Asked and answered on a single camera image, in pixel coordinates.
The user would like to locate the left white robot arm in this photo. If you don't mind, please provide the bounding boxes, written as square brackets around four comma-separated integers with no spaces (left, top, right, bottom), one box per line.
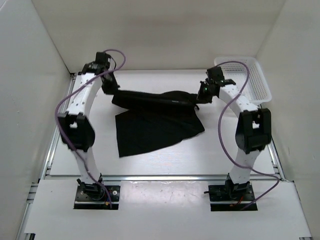
[55,50,120,200]

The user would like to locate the white plastic basket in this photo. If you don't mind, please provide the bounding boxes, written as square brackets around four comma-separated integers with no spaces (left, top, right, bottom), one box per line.
[214,56,272,106]

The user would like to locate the aluminium frame rail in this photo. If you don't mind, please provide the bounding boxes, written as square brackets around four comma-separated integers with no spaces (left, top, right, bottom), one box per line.
[44,174,276,182]

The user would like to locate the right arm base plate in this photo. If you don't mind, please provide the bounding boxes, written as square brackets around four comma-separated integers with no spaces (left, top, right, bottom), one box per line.
[204,184,258,212]

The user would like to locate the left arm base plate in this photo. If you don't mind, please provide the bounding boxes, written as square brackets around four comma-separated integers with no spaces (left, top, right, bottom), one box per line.
[73,185,121,210]

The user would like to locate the black shorts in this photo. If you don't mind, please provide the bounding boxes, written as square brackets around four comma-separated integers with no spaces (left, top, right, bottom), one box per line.
[111,90,205,158]

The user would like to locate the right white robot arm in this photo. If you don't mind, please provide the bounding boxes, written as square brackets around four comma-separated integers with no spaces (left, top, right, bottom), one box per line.
[197,66,271,200]

